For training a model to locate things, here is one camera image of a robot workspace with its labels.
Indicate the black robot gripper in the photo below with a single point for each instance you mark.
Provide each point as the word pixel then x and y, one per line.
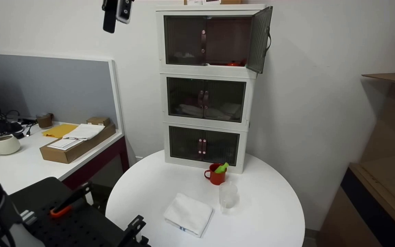
pixel 111 12

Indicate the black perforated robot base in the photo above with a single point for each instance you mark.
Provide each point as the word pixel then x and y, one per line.
pixel 85 227

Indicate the white three-tier storage cabinet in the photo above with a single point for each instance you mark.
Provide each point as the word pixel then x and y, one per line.
pixel 207 107

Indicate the white framed partition panel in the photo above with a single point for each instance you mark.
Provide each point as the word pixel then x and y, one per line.
pixel 71 88

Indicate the open cardboard tray box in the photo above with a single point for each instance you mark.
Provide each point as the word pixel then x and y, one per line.
pixel 78 140

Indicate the small brown cup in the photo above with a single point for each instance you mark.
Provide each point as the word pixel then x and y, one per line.
pixel 45 120

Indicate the yellow notepad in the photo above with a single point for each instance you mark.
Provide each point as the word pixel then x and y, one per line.
pixel 59 131

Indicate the white office desk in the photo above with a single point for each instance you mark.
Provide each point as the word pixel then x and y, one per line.
pixel 28 166

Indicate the green item in mug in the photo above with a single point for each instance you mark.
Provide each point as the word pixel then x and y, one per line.
pixel 221 168

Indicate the red mug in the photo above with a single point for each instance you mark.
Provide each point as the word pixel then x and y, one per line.
pixel 214 179

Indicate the white folded cloth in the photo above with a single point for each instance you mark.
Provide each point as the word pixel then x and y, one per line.
pixel 188 214

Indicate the clear plastic cup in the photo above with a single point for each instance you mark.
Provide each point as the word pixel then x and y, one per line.
pixel 228 195

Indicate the black clamp orange handle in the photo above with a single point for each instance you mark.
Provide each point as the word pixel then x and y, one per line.
pixel 71 202

